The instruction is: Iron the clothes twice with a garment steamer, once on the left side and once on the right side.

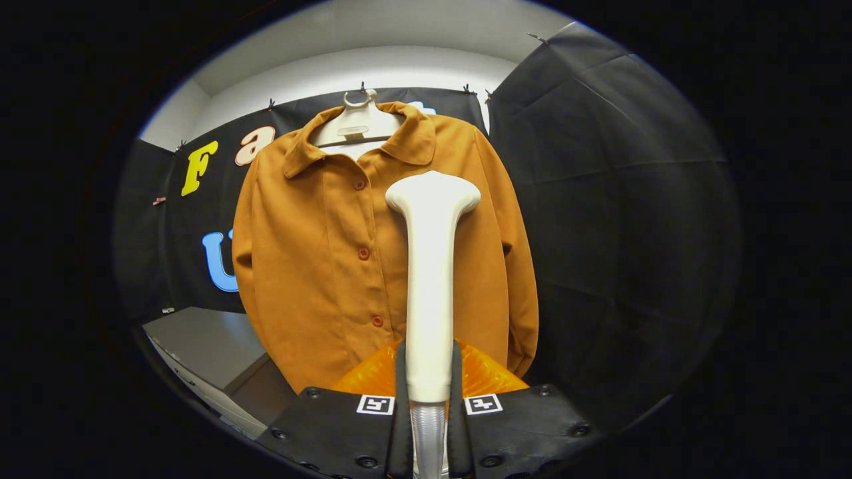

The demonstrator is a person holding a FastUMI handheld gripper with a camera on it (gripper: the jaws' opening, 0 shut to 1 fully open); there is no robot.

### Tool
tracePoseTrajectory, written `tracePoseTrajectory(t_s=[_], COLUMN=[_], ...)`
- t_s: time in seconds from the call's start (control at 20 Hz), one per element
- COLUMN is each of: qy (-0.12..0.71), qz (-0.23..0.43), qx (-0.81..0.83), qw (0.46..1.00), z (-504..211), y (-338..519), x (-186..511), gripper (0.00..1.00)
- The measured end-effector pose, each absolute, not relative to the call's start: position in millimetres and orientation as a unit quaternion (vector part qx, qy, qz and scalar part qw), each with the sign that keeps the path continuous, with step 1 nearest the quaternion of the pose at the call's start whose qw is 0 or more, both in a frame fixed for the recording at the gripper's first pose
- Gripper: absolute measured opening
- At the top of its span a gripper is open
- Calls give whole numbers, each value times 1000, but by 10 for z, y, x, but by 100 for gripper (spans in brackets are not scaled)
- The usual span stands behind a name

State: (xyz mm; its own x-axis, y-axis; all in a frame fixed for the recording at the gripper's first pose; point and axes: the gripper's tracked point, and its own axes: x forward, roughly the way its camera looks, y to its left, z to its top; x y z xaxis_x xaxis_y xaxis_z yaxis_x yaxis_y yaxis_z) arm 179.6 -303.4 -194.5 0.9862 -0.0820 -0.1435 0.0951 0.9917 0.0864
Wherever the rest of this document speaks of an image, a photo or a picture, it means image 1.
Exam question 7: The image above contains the white clothes hanger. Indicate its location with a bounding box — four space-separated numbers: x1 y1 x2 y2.
310 89 407 160

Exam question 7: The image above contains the orange button shirt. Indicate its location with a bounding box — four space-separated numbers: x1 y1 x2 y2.
232 101 540 395

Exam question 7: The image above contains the ribbed steamer hose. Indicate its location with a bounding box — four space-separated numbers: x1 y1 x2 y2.
410 400 447 479

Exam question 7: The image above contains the grey cabinet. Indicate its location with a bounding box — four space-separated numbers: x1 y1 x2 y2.
142 306 297 440

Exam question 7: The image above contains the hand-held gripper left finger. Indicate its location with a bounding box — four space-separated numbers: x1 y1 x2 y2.
255 339 415 479

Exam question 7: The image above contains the white garment steamer head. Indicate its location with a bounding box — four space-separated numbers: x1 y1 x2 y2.
385 170 482 404

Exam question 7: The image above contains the row of black clips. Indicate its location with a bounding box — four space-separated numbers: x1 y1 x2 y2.
174 32 550 152

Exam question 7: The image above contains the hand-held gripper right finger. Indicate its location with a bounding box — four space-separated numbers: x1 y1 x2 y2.
445 338 603 479

